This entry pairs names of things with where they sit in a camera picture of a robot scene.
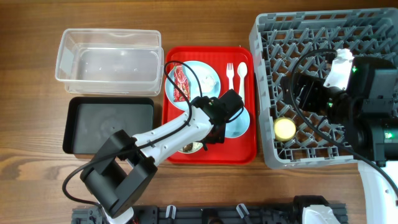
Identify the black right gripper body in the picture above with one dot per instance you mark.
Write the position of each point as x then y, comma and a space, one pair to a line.
318, 99

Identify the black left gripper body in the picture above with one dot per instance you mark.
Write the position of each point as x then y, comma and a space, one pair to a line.
219, 138

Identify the light blue bowl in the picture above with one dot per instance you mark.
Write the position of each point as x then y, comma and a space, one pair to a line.
239, 125

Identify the green bowl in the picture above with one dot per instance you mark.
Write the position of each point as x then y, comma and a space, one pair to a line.
192, 148

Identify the yellow plastic cup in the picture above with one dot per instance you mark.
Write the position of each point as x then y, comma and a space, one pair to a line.
284, 129

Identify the white napkin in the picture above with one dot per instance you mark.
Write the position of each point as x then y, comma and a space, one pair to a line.
207, 83

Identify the red snack wrapper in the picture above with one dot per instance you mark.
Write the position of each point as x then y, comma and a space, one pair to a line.
181, 80

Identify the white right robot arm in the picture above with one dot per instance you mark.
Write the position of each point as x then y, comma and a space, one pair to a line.
358, 93

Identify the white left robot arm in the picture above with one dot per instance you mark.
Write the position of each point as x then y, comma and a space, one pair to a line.
124, 166

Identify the grey dishwasher rack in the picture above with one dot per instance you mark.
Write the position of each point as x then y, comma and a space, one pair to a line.
278, 40

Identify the light blue plate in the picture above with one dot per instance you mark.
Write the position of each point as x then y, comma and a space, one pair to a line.
201, 69

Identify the pink plastic fork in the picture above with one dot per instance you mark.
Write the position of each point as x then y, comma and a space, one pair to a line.
230, 75

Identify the red serving tray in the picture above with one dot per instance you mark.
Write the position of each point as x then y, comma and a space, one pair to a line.
235, 151

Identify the cream plastic spoon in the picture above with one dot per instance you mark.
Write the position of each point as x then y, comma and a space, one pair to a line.
242, 72

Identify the black plastic tray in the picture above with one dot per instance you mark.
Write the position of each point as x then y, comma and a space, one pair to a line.
92, 120

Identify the clear plastic bin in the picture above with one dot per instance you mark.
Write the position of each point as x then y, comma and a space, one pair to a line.
111, 62

